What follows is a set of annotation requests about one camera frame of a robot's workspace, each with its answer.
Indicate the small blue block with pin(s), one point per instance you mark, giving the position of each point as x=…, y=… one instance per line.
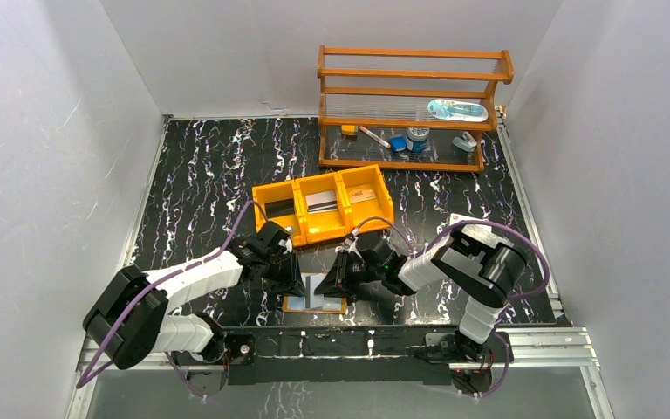
x=398, y=143

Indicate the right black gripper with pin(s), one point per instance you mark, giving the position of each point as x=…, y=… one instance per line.
x=338, y=281

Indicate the brown card in bin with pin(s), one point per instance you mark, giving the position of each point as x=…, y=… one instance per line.
x=359, y=195

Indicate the orange wooden shelf rack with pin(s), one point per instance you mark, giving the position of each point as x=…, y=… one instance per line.
x=387, y=91

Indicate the orange three-compartment plastic bin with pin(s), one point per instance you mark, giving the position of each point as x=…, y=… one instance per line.
x=283, y=203

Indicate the blister pack on shelf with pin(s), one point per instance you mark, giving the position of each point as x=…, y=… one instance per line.
x=458, y=111

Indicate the small yellow block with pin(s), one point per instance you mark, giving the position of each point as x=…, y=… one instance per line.
x=349, y=130

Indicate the red white marker pen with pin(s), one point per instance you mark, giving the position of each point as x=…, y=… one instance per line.
x=374, y=137

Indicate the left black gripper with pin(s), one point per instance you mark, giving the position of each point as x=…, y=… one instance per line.
x=280, y=268

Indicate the grey white stapler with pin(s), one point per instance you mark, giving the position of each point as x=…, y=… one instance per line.
x=465, y=142

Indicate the orange leather card holder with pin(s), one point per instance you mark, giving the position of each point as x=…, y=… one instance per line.
x=295, y=304

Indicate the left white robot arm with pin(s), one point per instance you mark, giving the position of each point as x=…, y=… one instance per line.
x=135, y=315

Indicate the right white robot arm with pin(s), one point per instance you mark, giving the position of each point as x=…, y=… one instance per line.
x=482, y=264

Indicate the white striped card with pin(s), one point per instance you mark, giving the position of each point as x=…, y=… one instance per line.
x=312, y=300

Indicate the aluminium frame rail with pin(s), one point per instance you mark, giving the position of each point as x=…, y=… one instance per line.
x=554, y=374

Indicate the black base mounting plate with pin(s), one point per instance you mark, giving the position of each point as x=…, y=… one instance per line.
x=426, y=354

